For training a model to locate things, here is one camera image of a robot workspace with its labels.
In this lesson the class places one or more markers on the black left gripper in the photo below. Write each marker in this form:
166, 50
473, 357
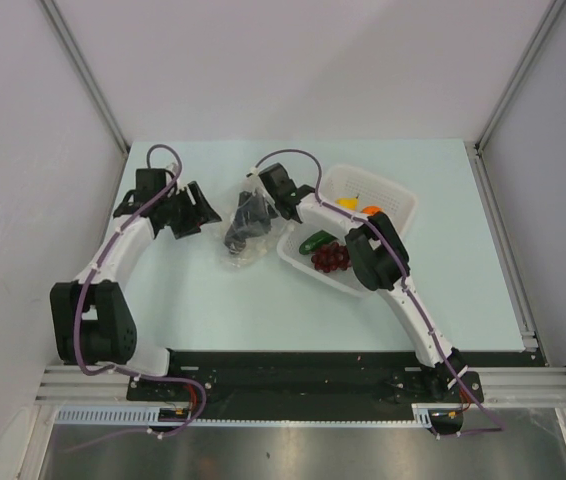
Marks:
198, 214

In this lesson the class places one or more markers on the dark purple fake grapes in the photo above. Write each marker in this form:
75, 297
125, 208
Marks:
331, 257

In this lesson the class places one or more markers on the aluminium front frame rail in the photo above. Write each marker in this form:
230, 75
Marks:
508, 387

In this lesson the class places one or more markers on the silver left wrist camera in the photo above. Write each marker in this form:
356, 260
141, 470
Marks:
175, 169

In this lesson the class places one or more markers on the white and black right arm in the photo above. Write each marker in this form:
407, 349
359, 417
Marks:
381, 264

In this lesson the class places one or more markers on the dark round fake fruit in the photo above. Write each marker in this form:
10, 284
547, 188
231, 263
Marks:
235, 245

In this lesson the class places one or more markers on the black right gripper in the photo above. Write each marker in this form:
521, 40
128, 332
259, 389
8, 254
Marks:
250, 226

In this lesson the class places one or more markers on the orange fake fruit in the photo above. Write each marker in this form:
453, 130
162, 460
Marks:
371, 210

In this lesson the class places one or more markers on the white perforated plastic basket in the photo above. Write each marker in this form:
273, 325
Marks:
345, 181

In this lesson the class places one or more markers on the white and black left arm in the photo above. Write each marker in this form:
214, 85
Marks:
93, 324

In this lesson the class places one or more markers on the white slotted cable duct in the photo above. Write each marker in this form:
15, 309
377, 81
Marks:
145, 417

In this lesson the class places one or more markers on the clear zip top bag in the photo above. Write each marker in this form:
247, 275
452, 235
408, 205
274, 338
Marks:
256, 248

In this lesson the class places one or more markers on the green fake vegetable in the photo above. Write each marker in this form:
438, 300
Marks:
315, 241

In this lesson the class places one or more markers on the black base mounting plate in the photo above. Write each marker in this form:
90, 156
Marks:
392, 375

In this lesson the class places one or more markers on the aluminium left corner post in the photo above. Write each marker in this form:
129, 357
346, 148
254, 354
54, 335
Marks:
71, 48

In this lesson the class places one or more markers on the aluminium corner post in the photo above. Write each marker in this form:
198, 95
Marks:
71, 48
522, 69

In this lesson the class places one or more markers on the yellow fake fruit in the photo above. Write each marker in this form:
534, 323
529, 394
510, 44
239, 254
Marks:
349, 203

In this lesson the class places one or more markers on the aluminium right corner post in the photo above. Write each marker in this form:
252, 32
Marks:
522, 69

